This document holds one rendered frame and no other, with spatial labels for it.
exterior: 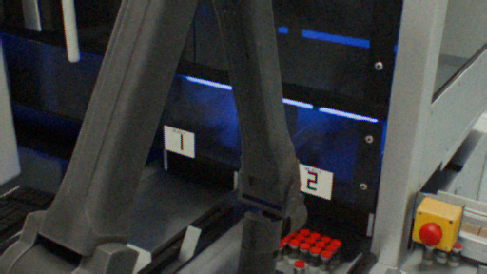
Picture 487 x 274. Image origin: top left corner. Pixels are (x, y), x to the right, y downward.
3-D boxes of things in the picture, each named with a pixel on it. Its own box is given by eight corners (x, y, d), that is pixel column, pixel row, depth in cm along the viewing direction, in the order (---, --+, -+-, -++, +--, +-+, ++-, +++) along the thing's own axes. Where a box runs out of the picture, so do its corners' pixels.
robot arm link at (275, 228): (239, 206, 85) (273, 218, 82) (262, 196, 91) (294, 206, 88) (233, 250, 87) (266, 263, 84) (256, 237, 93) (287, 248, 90)
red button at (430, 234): (421, 234, 111) (424, 216, 109) (443, 241, 109) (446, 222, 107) (415, 244, 108) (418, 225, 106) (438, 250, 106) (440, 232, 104)
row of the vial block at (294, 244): (253, 243, 123) (254, 224, 121) (331, 272, 115) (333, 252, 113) (247, 247, 121) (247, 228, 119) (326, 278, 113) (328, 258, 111)
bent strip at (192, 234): (189, 249, 121) (189, 225, 118) (202, 254, 119) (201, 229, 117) (144, 286, 109) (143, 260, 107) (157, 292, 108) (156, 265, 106)
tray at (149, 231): (160, 168, 153) (159, 156, 152) (244, 196, 141) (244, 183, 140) (57, 227, 127) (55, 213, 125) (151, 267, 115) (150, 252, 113)
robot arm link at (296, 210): (240, 163, 85) (292, 181, 81) (276, 151, 95) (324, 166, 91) (226, 238, 88) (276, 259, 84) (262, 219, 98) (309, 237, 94)
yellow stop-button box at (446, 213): (421, 224, 117) (427, 191, 114) (458, 235, 114) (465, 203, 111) (410, 242, 111) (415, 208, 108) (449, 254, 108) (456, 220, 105)
